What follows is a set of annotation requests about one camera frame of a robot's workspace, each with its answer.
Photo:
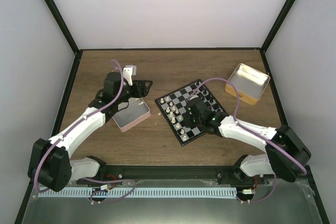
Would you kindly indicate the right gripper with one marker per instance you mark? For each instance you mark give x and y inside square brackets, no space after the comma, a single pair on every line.
[187,121]

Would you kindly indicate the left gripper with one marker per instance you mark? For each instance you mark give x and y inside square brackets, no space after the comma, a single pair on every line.
[144,92]

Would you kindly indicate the pink metal tin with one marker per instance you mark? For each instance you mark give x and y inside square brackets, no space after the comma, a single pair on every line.
[131,114]

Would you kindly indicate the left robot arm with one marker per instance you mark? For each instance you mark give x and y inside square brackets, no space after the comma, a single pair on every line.
[50,164]

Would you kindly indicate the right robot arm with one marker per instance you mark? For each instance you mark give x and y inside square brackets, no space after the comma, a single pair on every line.
[284,153]

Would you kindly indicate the black white chessboard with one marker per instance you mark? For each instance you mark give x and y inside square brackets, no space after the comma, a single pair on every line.
[183,113]

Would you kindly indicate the yellow metal tin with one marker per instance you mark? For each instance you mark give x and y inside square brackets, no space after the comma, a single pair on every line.
[249,82]

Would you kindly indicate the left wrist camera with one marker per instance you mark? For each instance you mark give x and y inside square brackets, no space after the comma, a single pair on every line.
[128,72]

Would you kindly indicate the black aluminium frame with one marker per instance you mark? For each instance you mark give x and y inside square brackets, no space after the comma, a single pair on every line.
[225,174]

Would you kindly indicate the light blue slotted rail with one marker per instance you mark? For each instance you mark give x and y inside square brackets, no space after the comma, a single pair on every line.
[86,192]

